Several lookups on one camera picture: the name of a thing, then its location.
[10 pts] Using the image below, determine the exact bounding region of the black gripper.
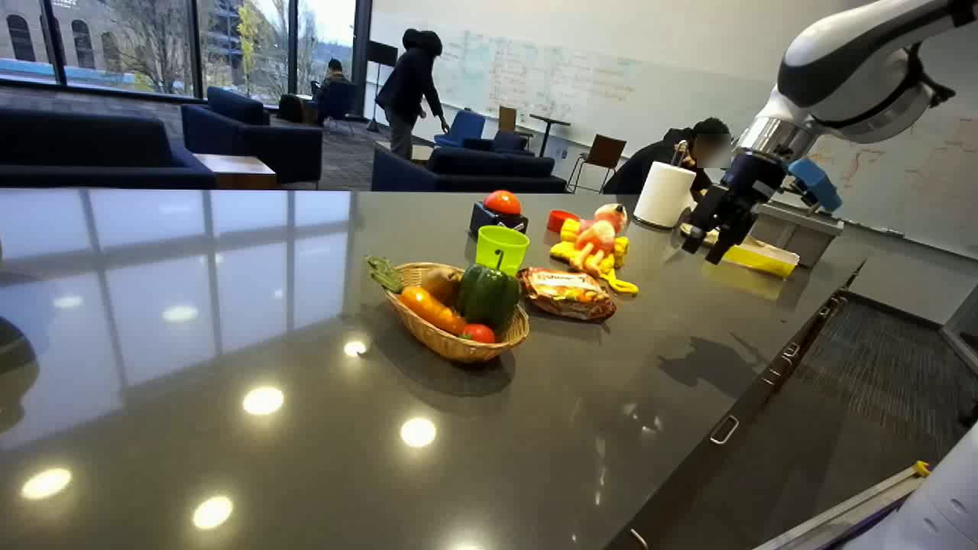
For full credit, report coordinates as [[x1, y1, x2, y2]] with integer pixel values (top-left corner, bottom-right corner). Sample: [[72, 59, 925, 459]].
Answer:
[[678, 149, 794, 266]]

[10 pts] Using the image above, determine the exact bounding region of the yellow sponge in clear tray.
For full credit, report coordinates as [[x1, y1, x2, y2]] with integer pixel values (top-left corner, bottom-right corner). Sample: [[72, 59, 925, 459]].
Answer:
[[719, 236, 804, 282]]

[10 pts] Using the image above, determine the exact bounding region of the white paper towel roll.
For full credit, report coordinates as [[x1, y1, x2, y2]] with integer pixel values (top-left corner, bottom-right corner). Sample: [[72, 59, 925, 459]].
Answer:
[[633, 160, 700, 231]]

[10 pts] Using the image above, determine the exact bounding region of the seated person in black jacket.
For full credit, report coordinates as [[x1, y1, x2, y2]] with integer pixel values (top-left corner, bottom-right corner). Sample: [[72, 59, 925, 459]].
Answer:
[[599, 117, 736, 200]]

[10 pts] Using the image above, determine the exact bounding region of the yellow orange plush toy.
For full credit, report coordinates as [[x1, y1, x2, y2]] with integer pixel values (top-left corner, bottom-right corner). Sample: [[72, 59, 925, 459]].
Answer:
[[546, 200, 643, 299]]

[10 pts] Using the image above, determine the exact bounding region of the brown wooden chair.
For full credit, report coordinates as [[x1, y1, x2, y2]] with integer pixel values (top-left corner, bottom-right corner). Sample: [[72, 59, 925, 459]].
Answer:
[[567, 131, 629, 191]]

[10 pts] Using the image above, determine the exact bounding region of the small round side table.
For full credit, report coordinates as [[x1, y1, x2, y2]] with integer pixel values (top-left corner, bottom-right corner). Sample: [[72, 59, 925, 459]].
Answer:
[[525, 109, 575, 163]]

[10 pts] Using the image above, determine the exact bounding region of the green plastic cup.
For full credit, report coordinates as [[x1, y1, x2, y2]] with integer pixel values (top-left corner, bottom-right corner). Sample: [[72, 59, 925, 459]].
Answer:
[[473, 223, 531, 279]]

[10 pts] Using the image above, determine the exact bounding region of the green toy bell pepper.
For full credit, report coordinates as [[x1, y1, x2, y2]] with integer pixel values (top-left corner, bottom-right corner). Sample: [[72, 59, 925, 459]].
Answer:
[[453, 263, 524, 332]]

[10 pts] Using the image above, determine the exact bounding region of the low dark blue sofa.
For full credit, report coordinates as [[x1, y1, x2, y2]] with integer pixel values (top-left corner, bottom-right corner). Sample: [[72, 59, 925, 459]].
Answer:
[[369, 142, 573, 194]]

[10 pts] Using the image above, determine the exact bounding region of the bright blue chair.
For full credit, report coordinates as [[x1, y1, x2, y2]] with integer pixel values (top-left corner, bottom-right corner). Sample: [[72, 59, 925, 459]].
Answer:
[[433, 107, 488, 154]]

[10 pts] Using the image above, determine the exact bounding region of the woven wicker basket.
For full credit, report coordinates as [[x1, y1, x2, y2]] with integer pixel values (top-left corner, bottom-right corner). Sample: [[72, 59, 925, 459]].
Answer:
[[382, 260, 531, 367]]

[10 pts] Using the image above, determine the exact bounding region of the orange toy carrot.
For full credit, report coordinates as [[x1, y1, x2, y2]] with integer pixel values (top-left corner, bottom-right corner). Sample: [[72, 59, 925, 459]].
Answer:
[[398, 285, 469, 336]]

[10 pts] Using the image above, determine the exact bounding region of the white rod with yellow tip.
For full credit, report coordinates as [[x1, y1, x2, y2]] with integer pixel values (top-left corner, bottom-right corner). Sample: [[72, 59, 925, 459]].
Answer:
[[754, 459, 937, 550]]

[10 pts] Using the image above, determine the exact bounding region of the standing person in dark clothes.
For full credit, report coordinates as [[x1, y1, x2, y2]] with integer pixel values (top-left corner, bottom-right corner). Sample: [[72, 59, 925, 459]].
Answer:
[[373, 25, 453, 163]]

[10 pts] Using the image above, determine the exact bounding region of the white paper sheet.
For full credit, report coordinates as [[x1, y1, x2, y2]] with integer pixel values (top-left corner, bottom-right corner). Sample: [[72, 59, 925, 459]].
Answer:
[[842, 418, 978, 550]]

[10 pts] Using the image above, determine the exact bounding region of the distant seated person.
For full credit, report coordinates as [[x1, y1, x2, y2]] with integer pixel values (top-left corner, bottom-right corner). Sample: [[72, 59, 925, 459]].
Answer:
[[309, 56, 361, 122]]

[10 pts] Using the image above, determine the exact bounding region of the dark blue armchair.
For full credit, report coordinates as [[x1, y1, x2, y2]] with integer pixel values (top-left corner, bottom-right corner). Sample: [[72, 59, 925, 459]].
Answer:
[[180, 86, 328, 185]]

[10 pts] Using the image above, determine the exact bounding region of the wooden coffee table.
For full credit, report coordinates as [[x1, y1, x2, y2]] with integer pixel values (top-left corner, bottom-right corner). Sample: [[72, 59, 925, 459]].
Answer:
[[191, 149, 282, 191]]

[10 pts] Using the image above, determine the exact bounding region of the long dark blue sofa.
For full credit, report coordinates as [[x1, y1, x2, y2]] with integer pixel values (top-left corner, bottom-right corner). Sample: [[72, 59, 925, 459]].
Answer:
[[0, 105, 218, 191]]

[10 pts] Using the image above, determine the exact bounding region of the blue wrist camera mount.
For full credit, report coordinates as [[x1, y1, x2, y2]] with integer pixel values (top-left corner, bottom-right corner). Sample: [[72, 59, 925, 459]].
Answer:
[[785, 157, 847, 217]]

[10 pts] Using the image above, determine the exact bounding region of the metal drawer handle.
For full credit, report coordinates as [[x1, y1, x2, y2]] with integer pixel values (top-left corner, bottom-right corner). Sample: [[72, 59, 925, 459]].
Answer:
[[707, 413, 745, 450]]

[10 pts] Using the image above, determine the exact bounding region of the wall whiteboard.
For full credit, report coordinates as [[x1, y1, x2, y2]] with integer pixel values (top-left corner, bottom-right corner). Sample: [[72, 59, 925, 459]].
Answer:
[[436, 28, 776, 157]]

